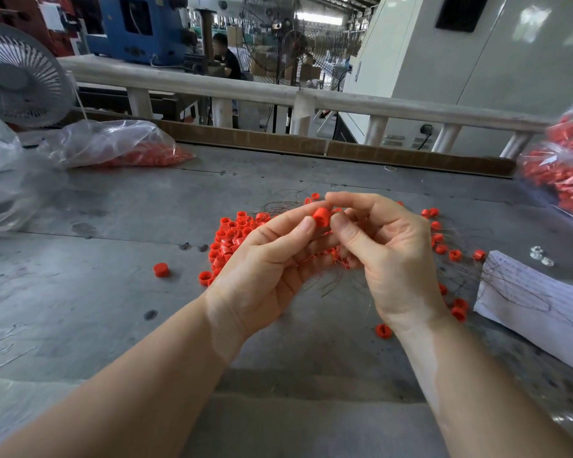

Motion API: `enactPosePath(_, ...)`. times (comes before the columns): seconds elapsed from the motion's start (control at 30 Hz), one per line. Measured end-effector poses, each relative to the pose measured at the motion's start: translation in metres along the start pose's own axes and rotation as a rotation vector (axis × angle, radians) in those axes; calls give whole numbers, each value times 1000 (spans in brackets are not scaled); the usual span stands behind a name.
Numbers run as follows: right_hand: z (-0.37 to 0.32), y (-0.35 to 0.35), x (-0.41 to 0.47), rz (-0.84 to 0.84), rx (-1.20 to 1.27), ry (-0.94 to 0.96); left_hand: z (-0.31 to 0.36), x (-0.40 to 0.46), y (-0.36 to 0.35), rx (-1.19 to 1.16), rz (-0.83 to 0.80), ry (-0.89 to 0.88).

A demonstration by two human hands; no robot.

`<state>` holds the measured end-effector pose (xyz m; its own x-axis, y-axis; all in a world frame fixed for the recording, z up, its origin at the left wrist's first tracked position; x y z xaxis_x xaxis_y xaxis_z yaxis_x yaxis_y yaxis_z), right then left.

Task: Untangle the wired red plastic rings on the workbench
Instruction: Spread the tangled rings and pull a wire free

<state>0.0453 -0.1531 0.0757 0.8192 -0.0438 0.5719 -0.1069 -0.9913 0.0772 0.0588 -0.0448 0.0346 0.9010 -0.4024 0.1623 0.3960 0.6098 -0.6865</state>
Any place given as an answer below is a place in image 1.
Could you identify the person's left hand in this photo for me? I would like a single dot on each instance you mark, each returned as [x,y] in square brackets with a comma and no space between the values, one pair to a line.
[258,281]

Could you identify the person's right hand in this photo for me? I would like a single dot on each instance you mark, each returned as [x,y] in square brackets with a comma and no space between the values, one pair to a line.
[391,262]

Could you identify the pile of red plastic rings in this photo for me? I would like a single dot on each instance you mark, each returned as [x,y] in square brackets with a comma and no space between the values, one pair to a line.
[231,241]

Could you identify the person's right forearm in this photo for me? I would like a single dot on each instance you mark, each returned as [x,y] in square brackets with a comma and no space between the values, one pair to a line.
[492,391]

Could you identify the person's left forearm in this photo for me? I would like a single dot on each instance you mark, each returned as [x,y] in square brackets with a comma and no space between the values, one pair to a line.
[110,396]

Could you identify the brown wooden board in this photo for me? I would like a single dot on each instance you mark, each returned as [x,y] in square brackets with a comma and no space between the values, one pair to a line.
[272,140]

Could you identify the small clear plastic piece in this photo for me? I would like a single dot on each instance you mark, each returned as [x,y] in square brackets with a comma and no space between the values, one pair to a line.
[548,261]
[537,252]

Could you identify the white paper sheet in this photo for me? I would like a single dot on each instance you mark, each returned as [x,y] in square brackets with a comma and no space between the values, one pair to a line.
[537,312]

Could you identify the large clear bag red pieces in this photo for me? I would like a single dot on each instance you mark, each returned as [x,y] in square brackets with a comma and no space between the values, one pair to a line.
[561,169]

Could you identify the white metal railing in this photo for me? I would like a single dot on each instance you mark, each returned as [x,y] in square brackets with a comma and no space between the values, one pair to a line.
[224,86]

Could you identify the clear bag with red pieces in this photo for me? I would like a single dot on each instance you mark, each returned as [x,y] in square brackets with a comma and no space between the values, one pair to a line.
[110,143]

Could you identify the large grey machine cabinet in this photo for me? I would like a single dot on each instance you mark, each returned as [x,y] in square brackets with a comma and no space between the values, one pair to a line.
[525,62]

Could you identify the blue industrial machine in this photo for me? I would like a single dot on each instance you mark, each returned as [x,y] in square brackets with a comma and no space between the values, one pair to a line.
[153,33]

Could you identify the white desk fan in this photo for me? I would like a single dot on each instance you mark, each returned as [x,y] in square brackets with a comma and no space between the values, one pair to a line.
[19,78]

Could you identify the red industrial machine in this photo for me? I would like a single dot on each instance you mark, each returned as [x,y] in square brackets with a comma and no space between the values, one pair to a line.
[17,14]

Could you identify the black pedestal fan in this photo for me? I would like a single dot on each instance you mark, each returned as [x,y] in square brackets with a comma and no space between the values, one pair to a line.
[292,44]

